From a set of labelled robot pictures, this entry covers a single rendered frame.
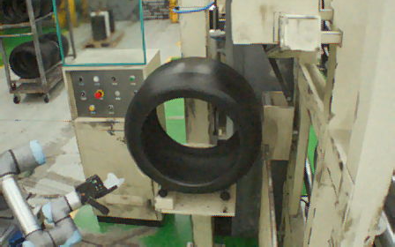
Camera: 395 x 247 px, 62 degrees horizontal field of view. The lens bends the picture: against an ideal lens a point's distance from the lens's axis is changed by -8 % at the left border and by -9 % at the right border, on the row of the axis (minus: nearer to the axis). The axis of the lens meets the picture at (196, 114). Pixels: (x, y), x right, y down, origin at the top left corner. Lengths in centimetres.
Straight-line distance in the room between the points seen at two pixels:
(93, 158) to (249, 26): 176
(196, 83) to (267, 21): 43
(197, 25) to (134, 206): 151
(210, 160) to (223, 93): 53
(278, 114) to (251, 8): 81
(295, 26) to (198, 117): 100
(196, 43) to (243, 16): 70
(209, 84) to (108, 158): 132
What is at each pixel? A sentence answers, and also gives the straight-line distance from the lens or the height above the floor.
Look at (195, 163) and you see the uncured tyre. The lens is 178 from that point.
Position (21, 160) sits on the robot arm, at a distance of 161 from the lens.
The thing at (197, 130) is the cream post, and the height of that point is 103.
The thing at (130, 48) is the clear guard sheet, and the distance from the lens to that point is 215.
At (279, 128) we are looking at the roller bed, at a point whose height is 109.
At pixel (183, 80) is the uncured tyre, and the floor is 144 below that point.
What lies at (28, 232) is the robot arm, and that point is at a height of 98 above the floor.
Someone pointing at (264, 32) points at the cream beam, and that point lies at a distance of 103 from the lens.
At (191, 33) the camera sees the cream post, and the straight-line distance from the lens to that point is 168.
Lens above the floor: 190
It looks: 25 degrees down
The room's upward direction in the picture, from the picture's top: 3 degrees counter-clockwise
